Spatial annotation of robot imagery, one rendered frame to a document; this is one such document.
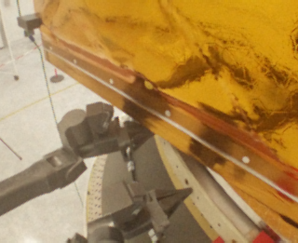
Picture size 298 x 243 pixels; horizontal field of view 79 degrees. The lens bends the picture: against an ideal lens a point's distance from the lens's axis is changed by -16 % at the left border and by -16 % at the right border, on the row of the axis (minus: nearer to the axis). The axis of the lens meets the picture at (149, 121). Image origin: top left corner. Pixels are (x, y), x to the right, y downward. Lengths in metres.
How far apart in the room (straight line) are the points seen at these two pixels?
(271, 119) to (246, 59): 0.07
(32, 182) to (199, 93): 0.35
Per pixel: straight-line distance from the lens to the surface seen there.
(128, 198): 0.30
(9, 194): 0.45
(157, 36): 0.27
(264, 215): 0.38
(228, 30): 0.22
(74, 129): 0.45
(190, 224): 0.50
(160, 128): 0.41
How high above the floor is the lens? 2.03
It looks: 39 degrees down
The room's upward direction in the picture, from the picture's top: 5 degrees clockwise
